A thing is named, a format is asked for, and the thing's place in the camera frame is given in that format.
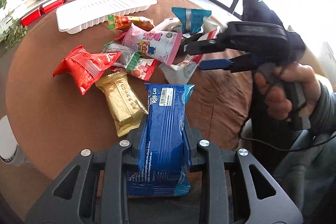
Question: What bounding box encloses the red white fruit packet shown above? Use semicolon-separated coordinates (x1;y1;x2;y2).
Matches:
125;57;158;81

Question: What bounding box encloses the red storage box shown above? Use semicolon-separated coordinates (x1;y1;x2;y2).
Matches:
41;0;64;14
21;7;41;27

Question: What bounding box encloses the black cable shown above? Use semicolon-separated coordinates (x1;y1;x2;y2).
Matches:
238;118;336;152

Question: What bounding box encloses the clear pinkish snack packet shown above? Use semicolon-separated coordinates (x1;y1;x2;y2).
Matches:
151;18;182;34

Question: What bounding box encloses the large red snack packet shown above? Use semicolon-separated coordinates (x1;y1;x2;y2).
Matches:
52;46;121;95

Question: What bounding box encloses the white red snack packet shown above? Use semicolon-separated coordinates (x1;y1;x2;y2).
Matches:
159;17;221;85

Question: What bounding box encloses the trailing green plant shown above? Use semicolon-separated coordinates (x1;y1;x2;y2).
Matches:
1;0;28;57

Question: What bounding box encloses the grey sleeve forearm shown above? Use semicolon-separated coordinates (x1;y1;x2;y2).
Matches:
310;81;336;135

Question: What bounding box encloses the orange green snack packet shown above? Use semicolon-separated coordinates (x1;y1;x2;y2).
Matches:
108;15;155;31

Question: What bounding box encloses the gold snack packet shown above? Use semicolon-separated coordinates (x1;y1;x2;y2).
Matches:
95;70;148;137

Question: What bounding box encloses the pink cartoon snack packet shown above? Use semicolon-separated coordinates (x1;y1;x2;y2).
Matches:
122;24;182;65

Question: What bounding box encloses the person's right hand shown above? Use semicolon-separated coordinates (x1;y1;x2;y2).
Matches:
254;63;321;120

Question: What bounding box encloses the white plastic tray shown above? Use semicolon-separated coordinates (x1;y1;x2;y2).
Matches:
56;0;157;34

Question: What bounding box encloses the red storage box right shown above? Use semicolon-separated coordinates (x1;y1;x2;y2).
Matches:
41;0;64;14

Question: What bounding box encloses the green-edged seed packet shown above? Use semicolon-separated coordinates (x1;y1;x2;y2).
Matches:
102;42;141;71

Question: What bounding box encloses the red storage box left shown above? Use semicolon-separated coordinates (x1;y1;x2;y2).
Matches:
21;7;41;27

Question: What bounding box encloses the teal snack packet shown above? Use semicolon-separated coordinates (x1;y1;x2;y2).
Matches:
171;7;212;34

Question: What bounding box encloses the blue roll cake packet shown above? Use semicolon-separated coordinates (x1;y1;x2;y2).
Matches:
127;83;194;197

